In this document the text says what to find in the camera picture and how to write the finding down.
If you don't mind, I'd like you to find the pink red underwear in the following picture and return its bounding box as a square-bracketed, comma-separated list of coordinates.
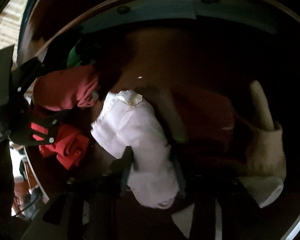
[33, 64, 98, 111]

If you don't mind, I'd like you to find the bright red underwear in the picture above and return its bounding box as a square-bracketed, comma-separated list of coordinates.
[30, 108, 89, 170]

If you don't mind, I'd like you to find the green and black underwear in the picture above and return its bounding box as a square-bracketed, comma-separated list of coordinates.
[66, 46, 81, 68]

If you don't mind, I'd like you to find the white lace underwear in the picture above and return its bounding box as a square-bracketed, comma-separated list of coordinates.
[91, 90, 179, 209]

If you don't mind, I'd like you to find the cream rolled garment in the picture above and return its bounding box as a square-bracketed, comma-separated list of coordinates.
[240, 81, 287, 208]

